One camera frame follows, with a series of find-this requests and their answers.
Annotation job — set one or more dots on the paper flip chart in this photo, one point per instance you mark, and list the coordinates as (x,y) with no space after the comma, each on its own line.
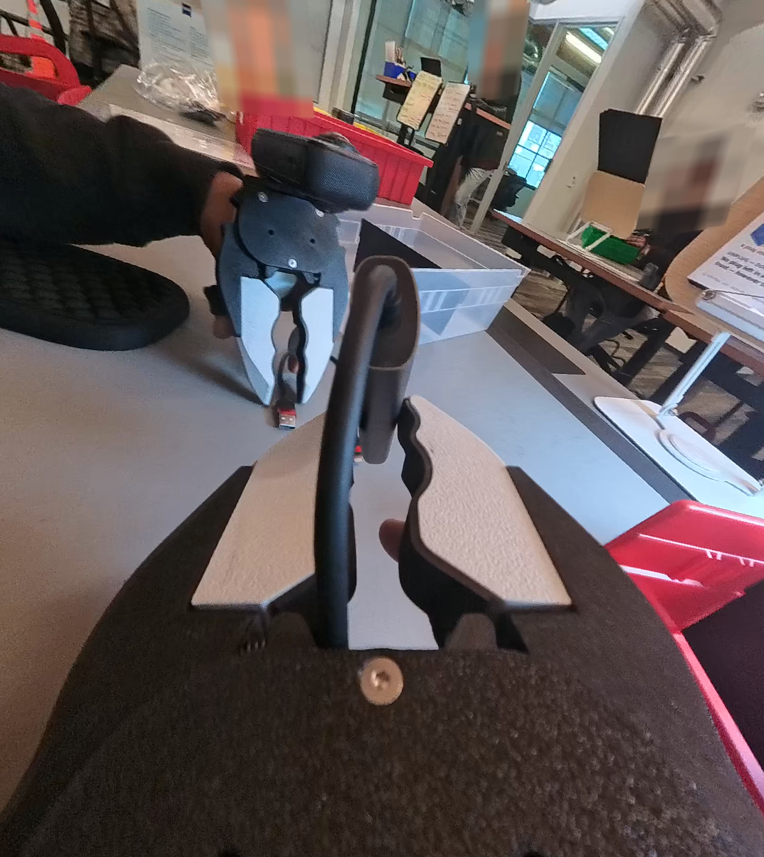
(418,100)
(450,114)

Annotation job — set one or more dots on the white document stand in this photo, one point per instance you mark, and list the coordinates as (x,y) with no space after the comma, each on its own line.
(636,422)

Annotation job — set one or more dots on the person's left hand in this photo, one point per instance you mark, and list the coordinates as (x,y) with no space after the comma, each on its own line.
(221,207)

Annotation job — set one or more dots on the black panel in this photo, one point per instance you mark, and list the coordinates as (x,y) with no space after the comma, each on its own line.
(629,144)

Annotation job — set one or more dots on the person's left forearm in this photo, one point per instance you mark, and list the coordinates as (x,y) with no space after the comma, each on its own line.
(73,174)

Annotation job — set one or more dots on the black usb hub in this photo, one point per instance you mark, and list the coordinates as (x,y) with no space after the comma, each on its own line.
(392,348)

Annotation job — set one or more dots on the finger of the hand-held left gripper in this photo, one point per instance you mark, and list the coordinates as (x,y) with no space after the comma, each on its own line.
(258,335)
(318,335)

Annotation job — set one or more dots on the small red plastic bin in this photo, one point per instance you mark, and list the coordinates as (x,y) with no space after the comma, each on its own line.
(676,556)

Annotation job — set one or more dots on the person's right hand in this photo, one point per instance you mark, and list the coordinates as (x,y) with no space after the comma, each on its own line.
(394,539)

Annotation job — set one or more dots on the clear plastic bag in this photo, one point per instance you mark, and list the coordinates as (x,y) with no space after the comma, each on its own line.
(174,87)

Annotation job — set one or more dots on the green bin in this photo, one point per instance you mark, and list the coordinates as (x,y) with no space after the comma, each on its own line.
(613,246)

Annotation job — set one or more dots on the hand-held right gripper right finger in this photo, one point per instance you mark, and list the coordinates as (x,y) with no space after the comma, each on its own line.
(482,522)

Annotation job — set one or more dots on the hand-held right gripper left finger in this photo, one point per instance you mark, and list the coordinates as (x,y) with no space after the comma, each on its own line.
(261,522)

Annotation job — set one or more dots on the black wrist rest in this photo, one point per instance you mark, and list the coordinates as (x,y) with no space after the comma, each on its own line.
(53,294)

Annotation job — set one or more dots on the cardboard box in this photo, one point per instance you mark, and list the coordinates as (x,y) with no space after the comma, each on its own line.
(616,201)

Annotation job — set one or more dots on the long wooden table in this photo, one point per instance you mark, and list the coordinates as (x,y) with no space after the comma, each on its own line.
(556,241)

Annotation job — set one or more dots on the white paper sign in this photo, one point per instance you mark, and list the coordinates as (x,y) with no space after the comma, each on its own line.
(174,33)

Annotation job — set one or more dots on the large red plastic bin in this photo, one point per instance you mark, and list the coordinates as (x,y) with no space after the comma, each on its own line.
(388,160)

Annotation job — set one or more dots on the clear plastic bin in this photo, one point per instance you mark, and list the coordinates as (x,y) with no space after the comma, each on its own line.
(462,294)

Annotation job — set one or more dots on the red chair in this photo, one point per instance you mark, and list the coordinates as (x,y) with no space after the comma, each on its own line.
(13,57)

